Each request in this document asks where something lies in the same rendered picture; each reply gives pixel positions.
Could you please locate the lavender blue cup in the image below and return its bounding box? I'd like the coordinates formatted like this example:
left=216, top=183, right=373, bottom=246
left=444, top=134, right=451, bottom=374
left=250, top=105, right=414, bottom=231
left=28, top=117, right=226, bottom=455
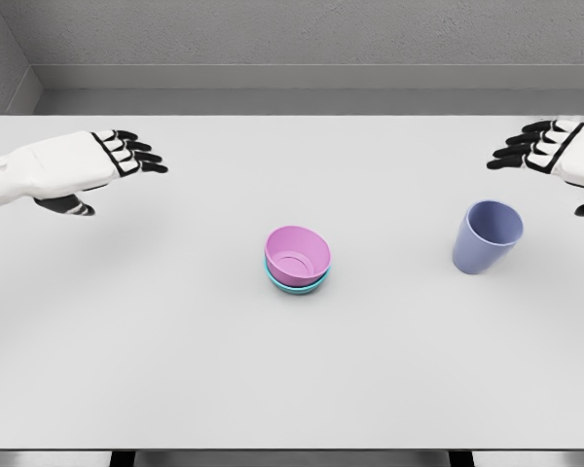
left=451, top=199, right=525, bottom=276

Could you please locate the teal bowl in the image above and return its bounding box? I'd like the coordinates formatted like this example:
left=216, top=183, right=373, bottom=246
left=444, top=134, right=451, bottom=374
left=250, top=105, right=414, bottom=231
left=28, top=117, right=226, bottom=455
left=264, top=254, right=332, bottom=297

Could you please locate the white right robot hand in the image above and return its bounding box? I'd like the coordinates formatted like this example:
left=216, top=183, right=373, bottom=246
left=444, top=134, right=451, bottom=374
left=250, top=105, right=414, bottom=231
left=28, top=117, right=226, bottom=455
left=486, top=119, right=584, bottom=218

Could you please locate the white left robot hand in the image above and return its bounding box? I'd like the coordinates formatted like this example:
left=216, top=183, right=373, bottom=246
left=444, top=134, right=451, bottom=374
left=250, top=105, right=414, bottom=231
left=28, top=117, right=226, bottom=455
left=5, top=128, right=169, bottom=217

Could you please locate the pink bowl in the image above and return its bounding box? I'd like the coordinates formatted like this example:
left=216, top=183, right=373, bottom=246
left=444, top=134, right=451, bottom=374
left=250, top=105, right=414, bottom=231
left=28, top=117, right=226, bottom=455
left=264, top=225, right=332, bottom=287

